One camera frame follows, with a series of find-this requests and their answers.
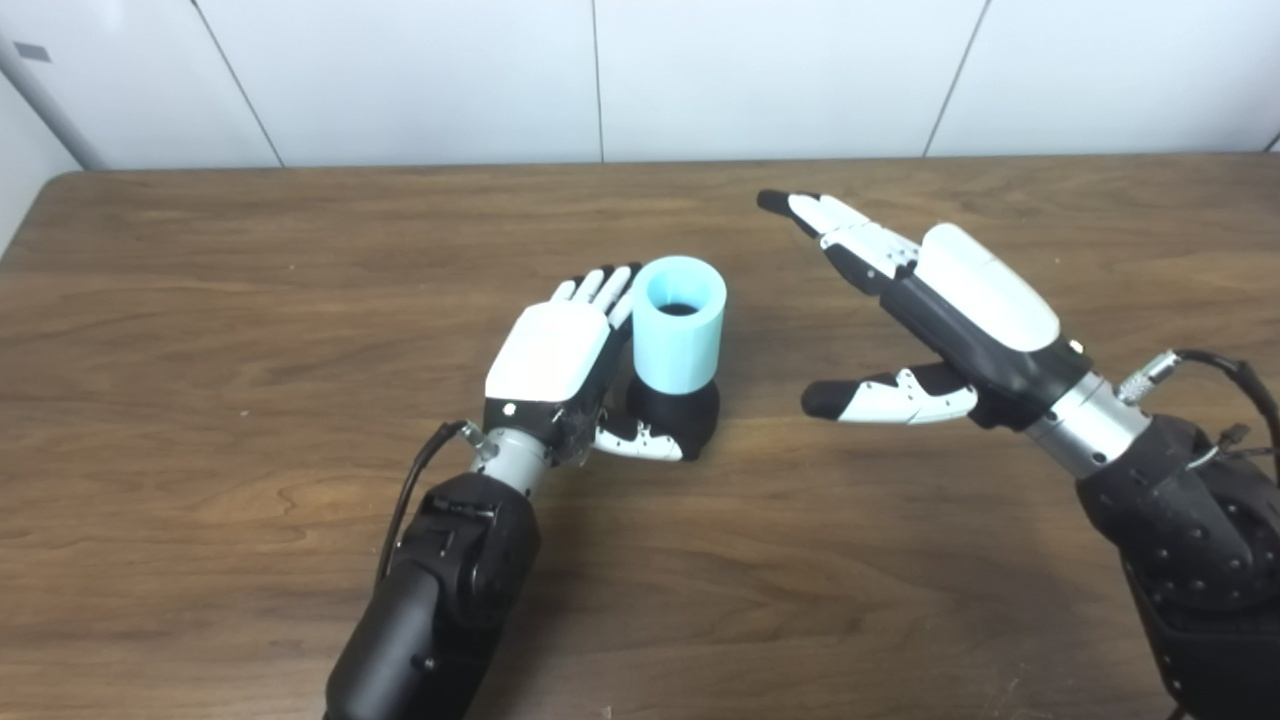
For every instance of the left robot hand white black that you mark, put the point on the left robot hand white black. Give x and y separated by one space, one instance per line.
550 350

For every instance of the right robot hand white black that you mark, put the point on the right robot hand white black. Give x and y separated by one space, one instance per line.
980 290

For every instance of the light blue cylinder cup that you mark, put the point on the light blue cylinder cup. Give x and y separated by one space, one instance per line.
680 350

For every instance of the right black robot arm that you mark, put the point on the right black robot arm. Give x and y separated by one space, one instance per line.
1190 550

